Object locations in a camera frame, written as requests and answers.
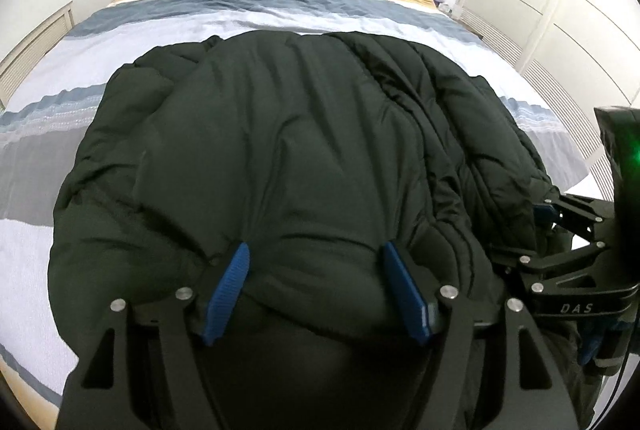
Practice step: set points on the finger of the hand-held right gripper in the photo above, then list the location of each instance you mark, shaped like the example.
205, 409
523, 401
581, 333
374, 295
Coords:
550, 262
575, 212

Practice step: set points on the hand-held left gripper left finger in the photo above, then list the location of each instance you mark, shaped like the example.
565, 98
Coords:
227, 290

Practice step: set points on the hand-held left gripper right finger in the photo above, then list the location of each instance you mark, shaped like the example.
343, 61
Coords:
407, 292

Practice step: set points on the black puffer coat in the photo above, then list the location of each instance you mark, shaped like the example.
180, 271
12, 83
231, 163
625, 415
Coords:
300, 134

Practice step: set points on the bed with striped duvet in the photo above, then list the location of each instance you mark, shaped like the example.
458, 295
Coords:
150, 24

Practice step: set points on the low white slatted cabinet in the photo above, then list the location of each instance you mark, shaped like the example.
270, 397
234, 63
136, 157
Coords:
35, 44

